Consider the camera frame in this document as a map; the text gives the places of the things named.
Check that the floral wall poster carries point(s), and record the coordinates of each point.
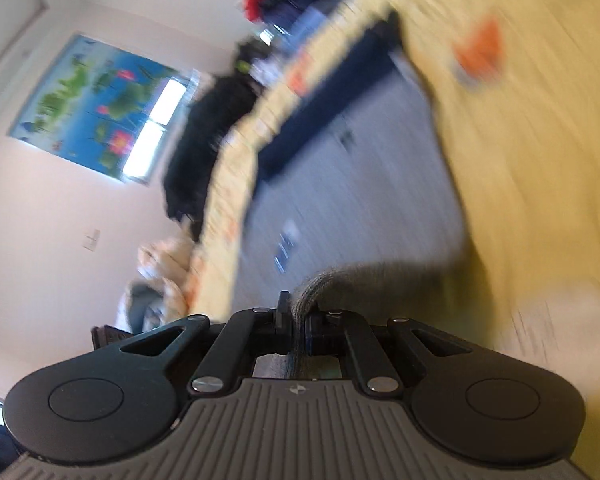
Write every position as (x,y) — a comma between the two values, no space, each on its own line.
(80,100)

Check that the yellow carrot print quilt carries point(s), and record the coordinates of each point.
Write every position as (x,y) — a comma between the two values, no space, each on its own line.
(530,170)

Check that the black coat heap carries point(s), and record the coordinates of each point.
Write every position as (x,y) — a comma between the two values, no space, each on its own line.
(205,135)

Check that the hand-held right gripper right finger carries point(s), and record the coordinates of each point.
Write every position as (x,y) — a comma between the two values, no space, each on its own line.
(312,340)

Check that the dark wooden furniture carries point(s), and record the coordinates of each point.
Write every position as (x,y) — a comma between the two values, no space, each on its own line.
(107,337)

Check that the grey sweater with navy sleeves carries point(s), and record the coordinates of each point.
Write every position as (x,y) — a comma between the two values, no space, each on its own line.
(355,185)

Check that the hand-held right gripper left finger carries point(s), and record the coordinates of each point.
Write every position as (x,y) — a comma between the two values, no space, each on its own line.
(283,330)

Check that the white wall switch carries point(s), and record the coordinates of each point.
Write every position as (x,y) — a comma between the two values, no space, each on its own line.
(92,240)

